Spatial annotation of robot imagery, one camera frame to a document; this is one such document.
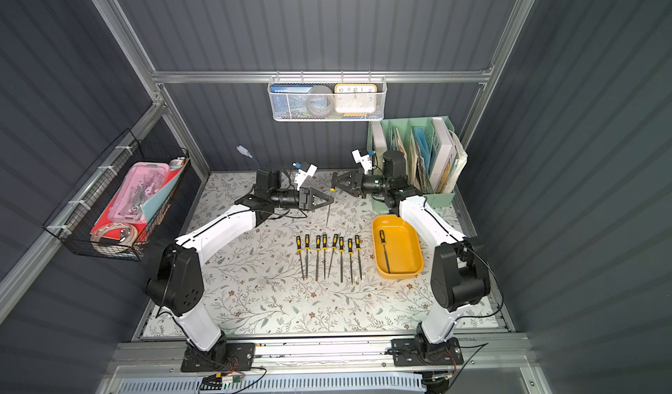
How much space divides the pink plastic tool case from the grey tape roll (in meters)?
0.49

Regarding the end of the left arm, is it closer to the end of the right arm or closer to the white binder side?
the end of the right arm

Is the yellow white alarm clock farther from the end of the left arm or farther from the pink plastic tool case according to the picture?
the pink plastic tool case

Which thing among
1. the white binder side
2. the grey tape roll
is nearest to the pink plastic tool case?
the grey tape roll

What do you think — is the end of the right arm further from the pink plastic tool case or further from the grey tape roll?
the pink plastic tool case

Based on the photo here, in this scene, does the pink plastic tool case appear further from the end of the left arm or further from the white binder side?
the white binder side

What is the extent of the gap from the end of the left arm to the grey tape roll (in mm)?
240

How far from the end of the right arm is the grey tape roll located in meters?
0.23

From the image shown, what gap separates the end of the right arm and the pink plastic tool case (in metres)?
0.52

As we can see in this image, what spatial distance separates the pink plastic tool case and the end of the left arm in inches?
12.6

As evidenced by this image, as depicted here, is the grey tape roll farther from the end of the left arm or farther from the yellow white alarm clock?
the end of the left arm

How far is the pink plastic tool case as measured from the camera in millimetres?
695

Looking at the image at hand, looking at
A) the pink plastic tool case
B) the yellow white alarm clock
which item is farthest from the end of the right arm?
the pink plastic tool case

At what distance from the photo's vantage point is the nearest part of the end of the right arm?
0.66m

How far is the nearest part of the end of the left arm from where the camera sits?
2.27ft
